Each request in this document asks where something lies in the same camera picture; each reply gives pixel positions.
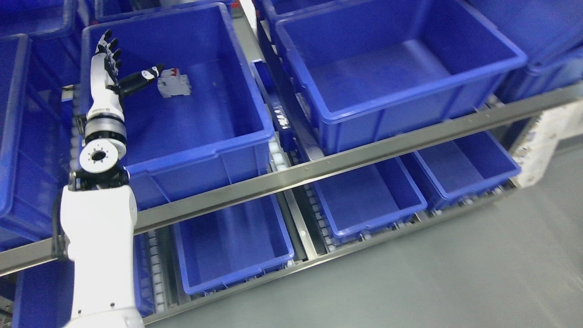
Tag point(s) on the lower blue bin right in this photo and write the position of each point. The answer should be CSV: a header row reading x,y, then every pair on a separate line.
x,y
458,170

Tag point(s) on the blue bin far left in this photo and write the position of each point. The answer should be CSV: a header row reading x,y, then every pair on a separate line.
x,y
35,142

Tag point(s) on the lower blue bin middle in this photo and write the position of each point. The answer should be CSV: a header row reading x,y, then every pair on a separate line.
x,y
367,200

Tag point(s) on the large blue bin left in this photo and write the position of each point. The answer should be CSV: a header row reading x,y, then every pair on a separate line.
x,y
184,145

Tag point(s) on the grey circuit breaker red switches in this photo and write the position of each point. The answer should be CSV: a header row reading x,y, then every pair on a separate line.
x,y
173,83

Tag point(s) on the large blue bin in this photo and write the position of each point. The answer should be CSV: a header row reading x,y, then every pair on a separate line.
x,y
184,145
373,69

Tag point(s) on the large blue bin right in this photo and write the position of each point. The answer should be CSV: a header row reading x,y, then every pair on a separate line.
x,y
373,69

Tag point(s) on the blue bin upper right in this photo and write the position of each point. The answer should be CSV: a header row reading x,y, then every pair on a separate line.
x,y
549,32

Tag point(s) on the steel shelf rail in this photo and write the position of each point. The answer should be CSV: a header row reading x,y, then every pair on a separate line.
x,y
328,166

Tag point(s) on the lower blue bin left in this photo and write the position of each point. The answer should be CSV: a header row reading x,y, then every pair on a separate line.
x,y
230,246

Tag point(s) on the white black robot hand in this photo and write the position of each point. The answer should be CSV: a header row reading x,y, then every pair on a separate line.
x,y
106,89

